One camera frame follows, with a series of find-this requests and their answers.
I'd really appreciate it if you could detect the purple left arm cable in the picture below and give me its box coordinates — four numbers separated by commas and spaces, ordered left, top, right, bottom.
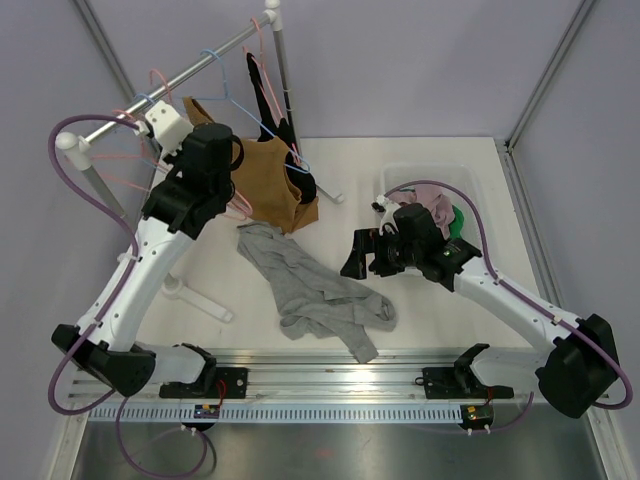
47, 114, 144, 416

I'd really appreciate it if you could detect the brown tank top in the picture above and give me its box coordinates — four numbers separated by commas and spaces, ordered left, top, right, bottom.
180, 96, 320, 236

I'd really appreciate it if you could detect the green tank top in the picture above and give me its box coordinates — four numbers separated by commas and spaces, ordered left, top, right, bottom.
448, 205, 465, 239

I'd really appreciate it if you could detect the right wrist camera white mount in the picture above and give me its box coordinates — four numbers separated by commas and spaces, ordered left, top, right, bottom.
371, 195, 400, 235

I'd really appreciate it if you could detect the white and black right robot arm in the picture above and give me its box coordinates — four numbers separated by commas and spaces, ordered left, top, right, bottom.
340, 197, 633, 418

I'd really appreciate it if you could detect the metal clothes rack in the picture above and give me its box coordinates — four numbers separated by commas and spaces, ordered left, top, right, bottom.
53, 0, 347, 324

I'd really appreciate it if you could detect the black tank top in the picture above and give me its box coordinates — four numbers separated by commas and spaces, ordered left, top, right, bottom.
245, 52, 317, 205

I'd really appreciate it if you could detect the white plastic basket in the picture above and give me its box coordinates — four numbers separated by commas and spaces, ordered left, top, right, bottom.
380, 163, 491, 251

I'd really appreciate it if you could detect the grey tank top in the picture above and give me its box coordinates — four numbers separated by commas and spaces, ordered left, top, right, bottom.
237, 222, 397, 364

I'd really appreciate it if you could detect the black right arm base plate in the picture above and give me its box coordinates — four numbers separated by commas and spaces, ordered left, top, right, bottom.
414, 366, 515, 400

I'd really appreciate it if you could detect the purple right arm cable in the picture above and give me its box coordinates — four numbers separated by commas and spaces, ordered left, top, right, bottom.
382, 179, 634, 410

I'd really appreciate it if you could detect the purple floor cable left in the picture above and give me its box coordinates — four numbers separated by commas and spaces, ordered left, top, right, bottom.
115, 394, 219, 476

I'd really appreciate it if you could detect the white slotted cable duct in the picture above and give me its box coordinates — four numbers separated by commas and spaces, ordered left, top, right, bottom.
89, 402, 462, 424

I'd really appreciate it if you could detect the pink hanger under black top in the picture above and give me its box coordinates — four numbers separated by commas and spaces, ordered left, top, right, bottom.
242, 17, 301, 166

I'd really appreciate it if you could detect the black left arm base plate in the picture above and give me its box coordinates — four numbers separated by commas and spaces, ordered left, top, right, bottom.
159, 366, 249, 400

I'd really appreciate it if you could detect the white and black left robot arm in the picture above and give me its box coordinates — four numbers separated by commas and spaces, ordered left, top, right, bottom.
52, 123, 244, 398

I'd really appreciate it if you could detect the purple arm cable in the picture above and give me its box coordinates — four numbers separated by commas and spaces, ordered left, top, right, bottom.
382, 179, 634, 410
47, 114, 144, 416

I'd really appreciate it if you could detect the mauve pink tank top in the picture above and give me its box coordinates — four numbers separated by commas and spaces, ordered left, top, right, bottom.
387, 184, 456, 240

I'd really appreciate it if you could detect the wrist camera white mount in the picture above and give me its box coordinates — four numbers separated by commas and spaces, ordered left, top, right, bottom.
371, 195, 400, 235
135, 101, 194, 158

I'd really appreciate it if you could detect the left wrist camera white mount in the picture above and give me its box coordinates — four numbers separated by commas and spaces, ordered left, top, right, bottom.
135, 101, 194, 158

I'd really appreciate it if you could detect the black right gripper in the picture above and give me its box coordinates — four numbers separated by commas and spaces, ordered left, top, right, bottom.
341, 227, 422, 280

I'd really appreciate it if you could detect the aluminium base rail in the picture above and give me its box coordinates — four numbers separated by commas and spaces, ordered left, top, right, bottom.
65, 345, 533, 402

